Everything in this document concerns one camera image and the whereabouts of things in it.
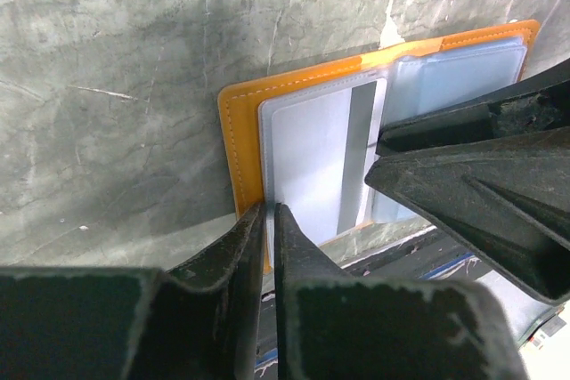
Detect tan leather card holder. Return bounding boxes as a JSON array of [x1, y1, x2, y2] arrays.
[[218, 20, 540, 245]]

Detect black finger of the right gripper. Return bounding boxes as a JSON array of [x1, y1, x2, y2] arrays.
[[365, 127, 569, 304], [376, 60, 569, 157]]

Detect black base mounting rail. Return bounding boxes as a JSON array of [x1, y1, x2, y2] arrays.
[[254, 227, 490, 379]]

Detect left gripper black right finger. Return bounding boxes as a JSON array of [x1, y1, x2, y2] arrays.
[[274, 204, 526, 379]]

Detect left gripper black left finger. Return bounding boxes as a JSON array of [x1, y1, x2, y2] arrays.
[[1, 204, 265, 379]]

